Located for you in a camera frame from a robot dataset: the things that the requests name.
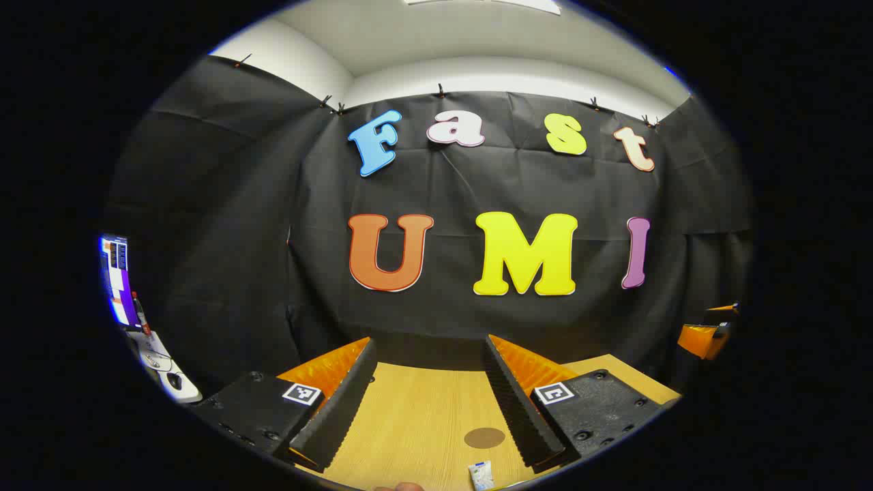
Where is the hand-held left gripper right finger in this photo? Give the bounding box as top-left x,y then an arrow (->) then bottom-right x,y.
484,334 -> 666,475

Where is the brown round coaster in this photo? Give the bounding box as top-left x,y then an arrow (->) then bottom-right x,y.
464,428 -> 506,449

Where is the red bottle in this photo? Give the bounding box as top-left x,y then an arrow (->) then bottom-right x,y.
131,292 -> 152,336

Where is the computer monitor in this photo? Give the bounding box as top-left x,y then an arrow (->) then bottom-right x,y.
99,234 -> 142,328

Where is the wooden desktop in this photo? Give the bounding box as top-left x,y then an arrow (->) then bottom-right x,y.
300,353 -> 683,491

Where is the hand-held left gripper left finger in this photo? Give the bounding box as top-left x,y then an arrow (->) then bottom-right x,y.
191,336 -> 378,473

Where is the white side table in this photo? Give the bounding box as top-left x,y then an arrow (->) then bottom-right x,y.
125,327 -> 204,404

